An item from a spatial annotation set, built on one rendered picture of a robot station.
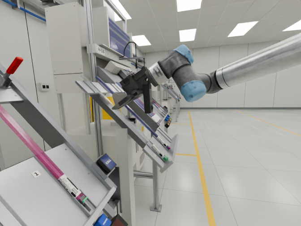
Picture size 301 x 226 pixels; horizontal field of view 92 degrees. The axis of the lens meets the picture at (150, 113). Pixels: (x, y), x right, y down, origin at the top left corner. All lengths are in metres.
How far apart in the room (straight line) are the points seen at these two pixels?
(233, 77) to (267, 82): 8.03
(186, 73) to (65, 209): 0.47
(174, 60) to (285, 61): 0.29
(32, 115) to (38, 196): 0.26
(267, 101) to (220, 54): 3.06
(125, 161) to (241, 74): 0.61
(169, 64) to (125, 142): 0.42
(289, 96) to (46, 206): 8.97
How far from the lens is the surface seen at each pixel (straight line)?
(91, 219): 0.40
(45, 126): 0.54
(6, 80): 0.60
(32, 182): 0.42
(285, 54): 0.52
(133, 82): 0.55
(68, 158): 0.48
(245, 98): 8.26
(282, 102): 8.90
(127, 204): 0.91
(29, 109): 0.57
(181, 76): 0.49
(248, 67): 0.53
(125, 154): 0.76
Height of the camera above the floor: 1.00
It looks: 9 degrees down
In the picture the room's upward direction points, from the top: 2 degrees counter-clockwise
